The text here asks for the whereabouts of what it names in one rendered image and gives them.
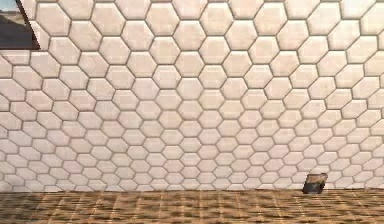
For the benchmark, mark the small dark square box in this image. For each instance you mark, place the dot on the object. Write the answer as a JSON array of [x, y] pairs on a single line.
[[314, 184]]

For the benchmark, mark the dark framed window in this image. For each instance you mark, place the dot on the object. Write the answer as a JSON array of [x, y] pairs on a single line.
[[13, 31]]

